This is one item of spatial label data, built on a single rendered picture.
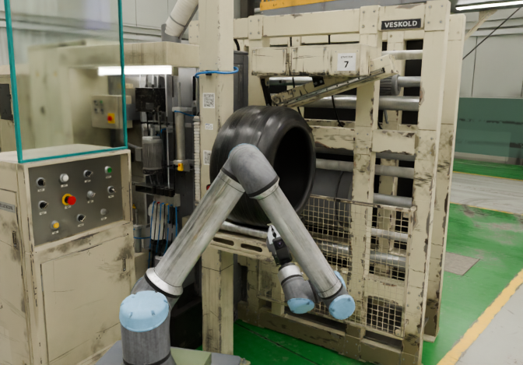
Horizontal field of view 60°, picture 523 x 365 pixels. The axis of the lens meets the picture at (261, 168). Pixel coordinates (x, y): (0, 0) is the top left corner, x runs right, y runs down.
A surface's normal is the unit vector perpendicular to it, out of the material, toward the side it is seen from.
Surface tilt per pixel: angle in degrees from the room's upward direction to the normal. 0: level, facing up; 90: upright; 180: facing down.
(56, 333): 90
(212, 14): 90
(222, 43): 90
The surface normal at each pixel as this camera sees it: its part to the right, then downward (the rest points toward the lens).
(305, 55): -0.53, 0.15
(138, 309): 0.00, -0.97
